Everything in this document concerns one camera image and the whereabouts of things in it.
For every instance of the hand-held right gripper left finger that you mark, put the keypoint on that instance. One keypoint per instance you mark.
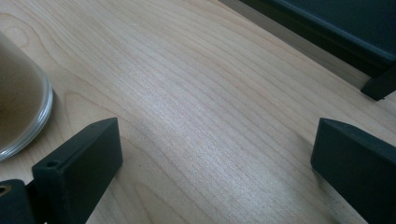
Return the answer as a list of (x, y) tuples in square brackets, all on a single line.
[(77, 168)]

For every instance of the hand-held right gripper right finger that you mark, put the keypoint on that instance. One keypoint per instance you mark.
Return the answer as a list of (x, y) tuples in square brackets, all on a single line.
[(358, 168)]

